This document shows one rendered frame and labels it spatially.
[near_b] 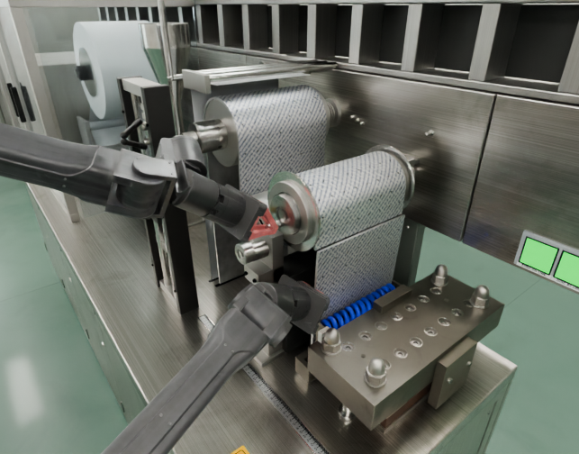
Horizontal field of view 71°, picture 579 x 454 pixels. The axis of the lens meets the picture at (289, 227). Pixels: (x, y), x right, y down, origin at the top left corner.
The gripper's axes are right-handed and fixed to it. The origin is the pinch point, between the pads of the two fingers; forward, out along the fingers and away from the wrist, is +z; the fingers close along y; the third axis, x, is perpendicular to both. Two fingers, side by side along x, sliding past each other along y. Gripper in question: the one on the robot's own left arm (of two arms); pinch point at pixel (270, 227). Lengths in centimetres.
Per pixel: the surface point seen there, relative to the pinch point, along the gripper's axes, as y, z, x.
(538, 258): 31.3, 31.4, 17.5
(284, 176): -1.2, -1.8, 9.0
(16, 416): -113, 28, -133
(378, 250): 7.7, 22.4, 5.4
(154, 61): -68, -5, 22
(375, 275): 7.5, 26.2, 0.5
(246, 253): -1.0, -1.2, -6.1
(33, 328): -171, 41, -123
